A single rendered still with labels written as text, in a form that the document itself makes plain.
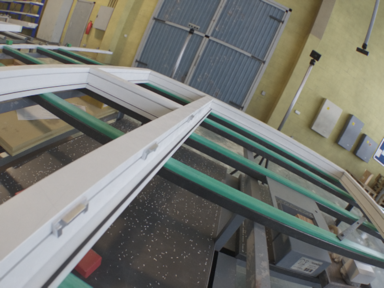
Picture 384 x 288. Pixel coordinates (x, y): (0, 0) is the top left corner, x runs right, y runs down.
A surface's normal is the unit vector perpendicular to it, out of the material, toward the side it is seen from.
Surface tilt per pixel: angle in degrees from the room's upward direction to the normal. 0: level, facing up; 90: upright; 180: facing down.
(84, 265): 0
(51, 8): 90
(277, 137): 90
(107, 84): 90
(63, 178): 0
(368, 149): 90
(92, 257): 0
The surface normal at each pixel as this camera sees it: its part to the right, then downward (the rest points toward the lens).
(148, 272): 0.40, -0.85
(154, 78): -0.22, 0.29
